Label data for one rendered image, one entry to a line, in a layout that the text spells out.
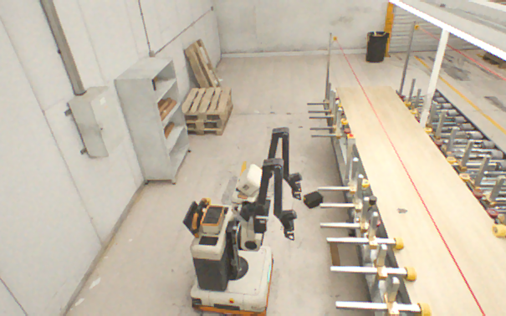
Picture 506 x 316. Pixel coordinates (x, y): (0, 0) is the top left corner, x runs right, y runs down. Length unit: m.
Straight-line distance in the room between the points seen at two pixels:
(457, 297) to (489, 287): 0.23
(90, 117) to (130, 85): 0.91
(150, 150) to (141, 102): 0.68
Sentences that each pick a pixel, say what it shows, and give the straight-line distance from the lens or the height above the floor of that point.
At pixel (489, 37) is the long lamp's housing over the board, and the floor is 2.36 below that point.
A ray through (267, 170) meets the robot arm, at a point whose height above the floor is 1.58.
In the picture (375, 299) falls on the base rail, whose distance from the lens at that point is 2.53.
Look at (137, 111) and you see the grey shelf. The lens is 4.29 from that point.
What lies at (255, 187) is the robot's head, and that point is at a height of 1.32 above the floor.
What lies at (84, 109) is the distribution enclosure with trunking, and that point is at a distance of 3.42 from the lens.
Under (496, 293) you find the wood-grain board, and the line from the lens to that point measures 2.58.
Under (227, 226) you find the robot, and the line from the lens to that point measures 2.78.
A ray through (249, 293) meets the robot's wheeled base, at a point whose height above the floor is 0.28.
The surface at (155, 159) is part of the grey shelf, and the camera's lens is 4.57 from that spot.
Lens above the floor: 2.74
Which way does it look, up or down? 32 degrees down
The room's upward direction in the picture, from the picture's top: 4 degrees counter-clockwise
